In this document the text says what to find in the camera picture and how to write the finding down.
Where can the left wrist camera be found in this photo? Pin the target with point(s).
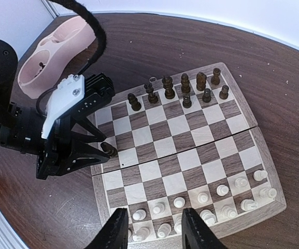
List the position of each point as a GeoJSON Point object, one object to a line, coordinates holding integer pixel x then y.
{"type": "Point", "coordinates": [77, 97]}

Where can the left aluminium frame post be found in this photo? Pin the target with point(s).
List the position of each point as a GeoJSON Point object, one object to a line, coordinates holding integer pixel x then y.
{"type": "Point", "coordinates": [51, 9]}

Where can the dark chess piece tall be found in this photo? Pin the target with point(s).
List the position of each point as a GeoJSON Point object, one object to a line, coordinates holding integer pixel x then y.
{"type": "Point", "coordinates": [168, 86]}

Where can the dark chess pawn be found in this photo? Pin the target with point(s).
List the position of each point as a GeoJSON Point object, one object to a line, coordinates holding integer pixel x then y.
{"type": "Point", "coordinates": [215, 80]}

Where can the pink double pet bowl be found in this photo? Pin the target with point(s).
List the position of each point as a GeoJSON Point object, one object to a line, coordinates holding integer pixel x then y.
{"type": "Point", "coordinates": [45, 66]}

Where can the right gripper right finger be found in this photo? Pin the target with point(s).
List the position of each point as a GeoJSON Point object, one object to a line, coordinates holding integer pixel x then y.
{"type": "Point", "coordinates": [195, 233]}

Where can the white chess pieces group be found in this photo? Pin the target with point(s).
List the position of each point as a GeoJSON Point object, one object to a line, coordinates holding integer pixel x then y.
{"type": "Point", "coordinates": [228, 202]}

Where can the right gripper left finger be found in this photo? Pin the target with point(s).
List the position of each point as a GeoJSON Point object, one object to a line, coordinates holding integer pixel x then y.
{"type": "Point", "coordinates": [115, 232]}

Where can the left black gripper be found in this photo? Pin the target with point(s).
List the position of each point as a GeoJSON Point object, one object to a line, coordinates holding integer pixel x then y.
{"type": "Point", "coordinates": [57, 155]}

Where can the wooden chess board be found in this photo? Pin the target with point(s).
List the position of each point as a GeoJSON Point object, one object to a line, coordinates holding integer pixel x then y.
{"type": "Point", "coordinates": [219, 136]}

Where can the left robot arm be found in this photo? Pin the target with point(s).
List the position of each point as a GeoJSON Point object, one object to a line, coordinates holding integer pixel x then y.
{"type": "Point", "coordinates": [8, 68]}

